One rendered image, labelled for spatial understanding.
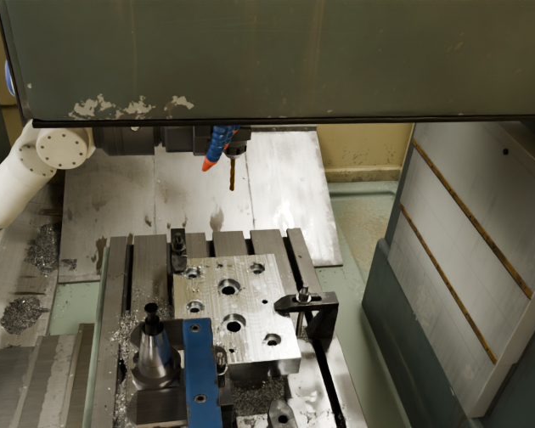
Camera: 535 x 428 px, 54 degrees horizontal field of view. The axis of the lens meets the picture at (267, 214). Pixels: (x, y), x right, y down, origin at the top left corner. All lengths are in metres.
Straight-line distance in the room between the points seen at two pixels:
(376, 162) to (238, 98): 1.78
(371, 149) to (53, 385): 1.42
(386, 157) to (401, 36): 1.76
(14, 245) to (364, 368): 1.12
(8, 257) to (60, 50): 1.40
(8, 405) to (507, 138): 1.13
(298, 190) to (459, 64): 1.42
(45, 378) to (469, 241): 0.97
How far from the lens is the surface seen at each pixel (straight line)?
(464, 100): 0.49
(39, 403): 1.31
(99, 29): 0.41
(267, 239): 1.38
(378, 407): 1.44
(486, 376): 1.05
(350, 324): 1.59
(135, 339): 0.75
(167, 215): 1.76
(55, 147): 0.76
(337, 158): 2.12
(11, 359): 1.46
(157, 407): 0.68
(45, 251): 1.78
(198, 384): 0.68
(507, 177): 0.92
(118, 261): 1.33
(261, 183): 1.85
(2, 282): 1.71
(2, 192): 0.87
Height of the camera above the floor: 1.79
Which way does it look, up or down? 37 degrees down
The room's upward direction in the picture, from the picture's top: 5 degrees clockwise
